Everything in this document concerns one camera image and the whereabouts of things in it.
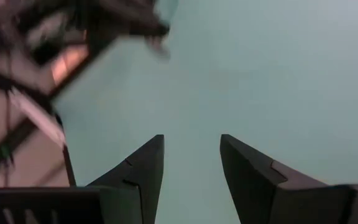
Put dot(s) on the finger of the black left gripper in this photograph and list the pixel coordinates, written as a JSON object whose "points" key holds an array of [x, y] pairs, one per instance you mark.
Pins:
{"points": [[151, 30]]}

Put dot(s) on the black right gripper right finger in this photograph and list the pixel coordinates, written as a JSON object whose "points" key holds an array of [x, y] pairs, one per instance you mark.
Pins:
{"points": [[250, 186]]}

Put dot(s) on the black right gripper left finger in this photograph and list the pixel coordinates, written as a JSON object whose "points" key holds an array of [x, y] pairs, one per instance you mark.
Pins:
{"points": [[145, 174]]}

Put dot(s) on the green table mat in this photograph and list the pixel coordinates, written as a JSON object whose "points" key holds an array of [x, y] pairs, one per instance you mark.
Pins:
{"points": [[259, 77]]}

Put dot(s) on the black aluminium table frame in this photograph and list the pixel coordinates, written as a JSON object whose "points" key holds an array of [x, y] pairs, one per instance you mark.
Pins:
{"points": [[70, 168]]}

